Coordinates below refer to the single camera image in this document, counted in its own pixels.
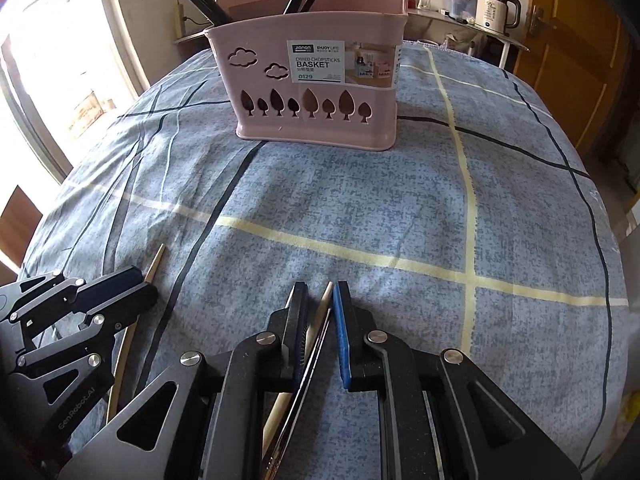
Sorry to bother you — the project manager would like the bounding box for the white shelf table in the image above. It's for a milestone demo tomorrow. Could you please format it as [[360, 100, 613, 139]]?
[[407, 7, 531, 68]]

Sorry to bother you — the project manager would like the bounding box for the metal door handle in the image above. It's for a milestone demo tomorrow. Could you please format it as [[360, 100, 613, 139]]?
[[525, 6, 545, 39]]

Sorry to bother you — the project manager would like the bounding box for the blue checked bedsheet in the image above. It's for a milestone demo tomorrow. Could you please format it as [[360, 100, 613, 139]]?
[[15, 40, 631, 480]]

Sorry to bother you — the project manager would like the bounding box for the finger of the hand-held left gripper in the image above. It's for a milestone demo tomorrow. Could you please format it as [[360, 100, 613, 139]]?
[[0, 266, 142, 326], [12, 282, 160, 377]]

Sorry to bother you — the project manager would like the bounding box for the wooden chopstick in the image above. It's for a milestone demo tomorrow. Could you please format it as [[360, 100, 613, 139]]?
[[106, 244, 167, 425], [261, 281, 334, 446]]

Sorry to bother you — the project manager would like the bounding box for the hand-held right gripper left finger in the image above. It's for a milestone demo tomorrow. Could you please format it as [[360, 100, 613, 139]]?
[[57, 281, 310, 480]]

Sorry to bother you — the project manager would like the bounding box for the brown wooden panel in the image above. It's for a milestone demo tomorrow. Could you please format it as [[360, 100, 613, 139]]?
[[0, 185, 44, 269]]

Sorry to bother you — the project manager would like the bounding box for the water filter pitcher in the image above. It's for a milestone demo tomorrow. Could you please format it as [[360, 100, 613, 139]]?
[[440, 0, 478, 19]]

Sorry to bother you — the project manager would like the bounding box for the window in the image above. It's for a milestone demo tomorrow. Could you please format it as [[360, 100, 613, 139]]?
[[0, 0, 146, 186]]

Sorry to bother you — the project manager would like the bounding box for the pink plastic chopstick basket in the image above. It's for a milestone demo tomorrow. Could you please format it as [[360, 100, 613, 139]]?
[[202, 0, 412, 153]]

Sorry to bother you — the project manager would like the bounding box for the wooden door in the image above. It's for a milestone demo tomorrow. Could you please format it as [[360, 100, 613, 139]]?
[[515, 0, 640, 161]]

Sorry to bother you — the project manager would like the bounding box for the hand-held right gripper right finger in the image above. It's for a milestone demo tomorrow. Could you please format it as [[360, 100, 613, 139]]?
[[332, 280, 583, 480]]

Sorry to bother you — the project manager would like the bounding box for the white electric kettle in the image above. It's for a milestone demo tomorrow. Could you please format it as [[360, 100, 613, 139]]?
[[472, 0, 522, 35]]

